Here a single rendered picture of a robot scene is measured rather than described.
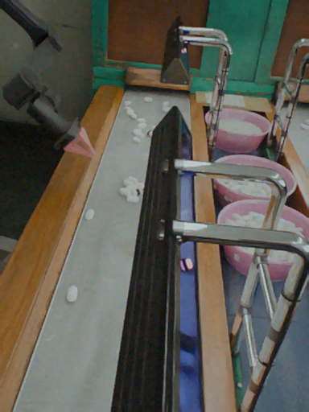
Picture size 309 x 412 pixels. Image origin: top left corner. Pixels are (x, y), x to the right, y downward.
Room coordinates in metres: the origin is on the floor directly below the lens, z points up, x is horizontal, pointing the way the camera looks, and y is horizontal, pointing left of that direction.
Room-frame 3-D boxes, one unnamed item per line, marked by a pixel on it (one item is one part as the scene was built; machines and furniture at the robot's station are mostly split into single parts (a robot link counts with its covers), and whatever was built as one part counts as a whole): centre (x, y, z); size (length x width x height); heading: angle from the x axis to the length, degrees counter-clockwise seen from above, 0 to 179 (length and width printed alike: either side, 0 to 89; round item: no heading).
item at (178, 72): (1.42, -0.02, 1.08); 0.62 x 0.08 x 0.07; 0
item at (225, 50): (1.42, -0.10, 0.90); 0.20 x 0.19 x 0.45; 0
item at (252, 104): (1.81, -0.30, 0.77); 0.33 x 0.15 x 0.01; 90
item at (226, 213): (0.87, -0.30, 0.72); 0.27 x 0.27 x 0.10
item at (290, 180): (1.15, -0.30, 0.72); 0.27 x 0.27 x 0.10
